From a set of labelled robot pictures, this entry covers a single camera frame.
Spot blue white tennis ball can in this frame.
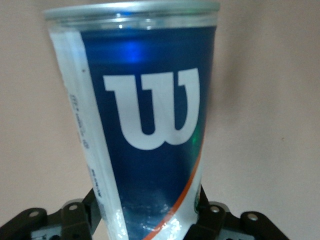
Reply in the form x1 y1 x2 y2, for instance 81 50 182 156
42 0 221 240

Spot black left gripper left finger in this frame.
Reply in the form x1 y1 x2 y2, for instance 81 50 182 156
0 188 103 240

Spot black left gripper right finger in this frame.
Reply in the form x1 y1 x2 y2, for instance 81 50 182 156
184 187 291 240

